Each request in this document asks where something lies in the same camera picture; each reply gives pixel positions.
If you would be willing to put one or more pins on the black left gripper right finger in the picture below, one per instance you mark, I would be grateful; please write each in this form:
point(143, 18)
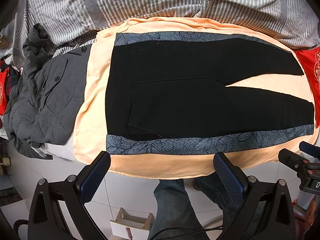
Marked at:
point(265, 210)

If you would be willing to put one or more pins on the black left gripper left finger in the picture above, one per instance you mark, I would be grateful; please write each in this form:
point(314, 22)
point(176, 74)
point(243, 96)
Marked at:
point(46, 220)

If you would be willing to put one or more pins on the black pants with patterned stripe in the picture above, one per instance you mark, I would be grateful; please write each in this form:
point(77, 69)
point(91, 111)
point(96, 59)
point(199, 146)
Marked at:
point(175, 92)

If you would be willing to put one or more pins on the white wooden box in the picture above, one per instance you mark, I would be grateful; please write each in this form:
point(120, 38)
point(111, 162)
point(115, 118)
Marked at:
point(128, 226)

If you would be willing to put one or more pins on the person's leg in jeans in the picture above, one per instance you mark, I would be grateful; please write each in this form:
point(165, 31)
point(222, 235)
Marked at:
point(176, 218)

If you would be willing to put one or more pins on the peach bed sheet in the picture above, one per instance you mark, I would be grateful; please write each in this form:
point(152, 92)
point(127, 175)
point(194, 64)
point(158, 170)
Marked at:
point(90, 130)

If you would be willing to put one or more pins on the dark grey quilted jacket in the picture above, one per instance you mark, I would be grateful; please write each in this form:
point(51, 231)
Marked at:
point(43, 106)

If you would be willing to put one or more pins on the red embroidered pillow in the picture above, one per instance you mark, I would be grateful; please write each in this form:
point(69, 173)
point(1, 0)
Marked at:
point(309, 59)

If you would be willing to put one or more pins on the red cloth at left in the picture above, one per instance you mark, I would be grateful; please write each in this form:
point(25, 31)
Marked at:
point(4, 74)

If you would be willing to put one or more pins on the grey striped duvet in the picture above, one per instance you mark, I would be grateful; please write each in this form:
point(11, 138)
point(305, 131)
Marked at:
point(71, 23)

